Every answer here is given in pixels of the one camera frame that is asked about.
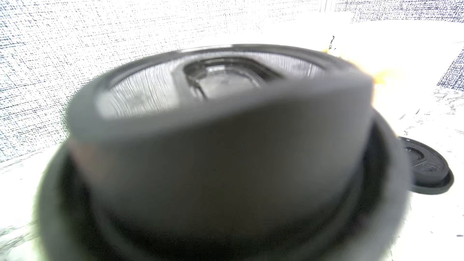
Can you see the black cup lid back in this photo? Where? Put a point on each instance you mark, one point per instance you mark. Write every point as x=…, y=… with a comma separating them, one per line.
x=431, y=172

